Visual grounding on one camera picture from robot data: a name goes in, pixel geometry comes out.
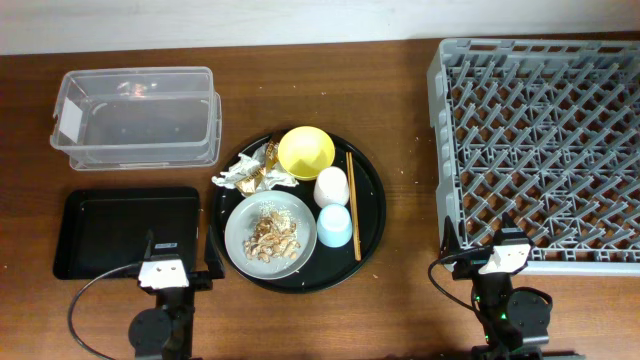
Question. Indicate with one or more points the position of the wooden chopstick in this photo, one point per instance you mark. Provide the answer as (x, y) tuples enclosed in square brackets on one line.
[(351, 200), (355, 210)]

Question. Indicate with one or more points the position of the yellow bowl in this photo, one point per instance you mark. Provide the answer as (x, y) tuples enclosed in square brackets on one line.
[(305, 151)]

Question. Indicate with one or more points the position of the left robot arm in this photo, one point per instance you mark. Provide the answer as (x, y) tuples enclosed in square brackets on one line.
[(166, 330)]

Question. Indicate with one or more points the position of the food scraps pile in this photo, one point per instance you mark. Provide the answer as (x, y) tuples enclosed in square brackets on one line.
[(274, 235)]

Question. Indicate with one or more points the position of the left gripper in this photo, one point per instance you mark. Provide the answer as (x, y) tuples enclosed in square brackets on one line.
[(203, 281)]

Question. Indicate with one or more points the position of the clear plastic waste bin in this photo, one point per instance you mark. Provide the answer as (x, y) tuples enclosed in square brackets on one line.
[(138, 118)]

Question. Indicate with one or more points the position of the white napkin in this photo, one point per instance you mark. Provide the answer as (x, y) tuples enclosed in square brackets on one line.
[(276, 176)]

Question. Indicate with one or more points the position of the black rectangular tray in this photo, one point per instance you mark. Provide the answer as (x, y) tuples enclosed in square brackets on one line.
[(103, 229)]

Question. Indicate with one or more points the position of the light blue cup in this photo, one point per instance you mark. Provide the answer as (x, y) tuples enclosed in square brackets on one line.
[(334, 226)]

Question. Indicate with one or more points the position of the grey plate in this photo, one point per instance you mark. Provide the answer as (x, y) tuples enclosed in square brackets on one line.
[(240, 226)]

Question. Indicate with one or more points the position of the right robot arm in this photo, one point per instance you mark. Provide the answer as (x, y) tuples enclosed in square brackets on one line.
[(515, 320)]

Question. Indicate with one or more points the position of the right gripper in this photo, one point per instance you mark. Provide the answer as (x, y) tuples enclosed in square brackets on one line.
[(472, 261)]

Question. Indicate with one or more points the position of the grey dishwasher rack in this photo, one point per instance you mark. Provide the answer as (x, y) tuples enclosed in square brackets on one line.
[(545, 132)]

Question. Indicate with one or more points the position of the gold brown snack wrapper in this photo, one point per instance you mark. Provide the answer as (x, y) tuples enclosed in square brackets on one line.
[(249, 185)]

